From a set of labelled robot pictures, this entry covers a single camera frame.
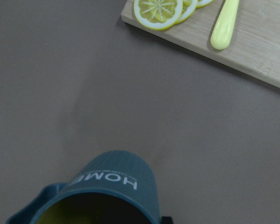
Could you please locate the blue cup yellow inside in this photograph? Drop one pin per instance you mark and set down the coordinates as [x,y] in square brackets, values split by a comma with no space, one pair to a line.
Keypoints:
[116,187]

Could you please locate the lemon slice one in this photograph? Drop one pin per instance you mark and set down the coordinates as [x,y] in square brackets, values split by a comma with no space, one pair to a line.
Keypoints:
[157,14]

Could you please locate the yellow plastic knife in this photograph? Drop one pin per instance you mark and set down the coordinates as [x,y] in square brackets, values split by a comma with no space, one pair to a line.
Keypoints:
[223,29]

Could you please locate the lemon slice two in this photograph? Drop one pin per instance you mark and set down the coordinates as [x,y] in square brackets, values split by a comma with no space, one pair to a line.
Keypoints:
[188,8]

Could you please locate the lemon slice three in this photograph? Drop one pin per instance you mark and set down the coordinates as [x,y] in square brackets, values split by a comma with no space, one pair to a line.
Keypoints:
[203,3]

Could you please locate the wooden cutting board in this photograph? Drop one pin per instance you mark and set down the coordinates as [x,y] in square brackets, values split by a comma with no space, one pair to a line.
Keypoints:
[241,34]

